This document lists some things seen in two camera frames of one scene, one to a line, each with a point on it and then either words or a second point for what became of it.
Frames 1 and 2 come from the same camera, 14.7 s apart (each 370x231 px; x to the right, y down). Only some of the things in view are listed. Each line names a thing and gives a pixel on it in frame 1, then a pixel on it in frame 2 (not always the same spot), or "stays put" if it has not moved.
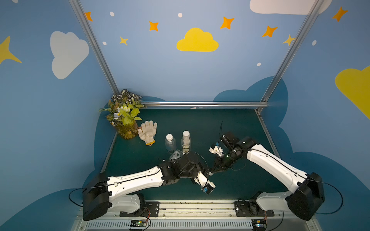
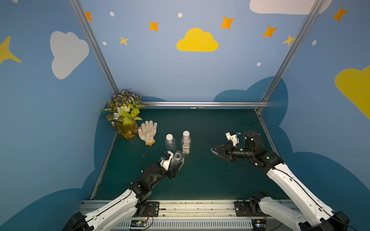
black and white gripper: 206,186 to 165,160
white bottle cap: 186,134 stays put
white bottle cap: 169,137 stays put
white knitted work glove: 148,131 stays put
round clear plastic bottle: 170,143 stays put
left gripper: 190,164 to 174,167
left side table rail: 103,167 stays put
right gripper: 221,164 to 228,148
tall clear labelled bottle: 186,142 stays put
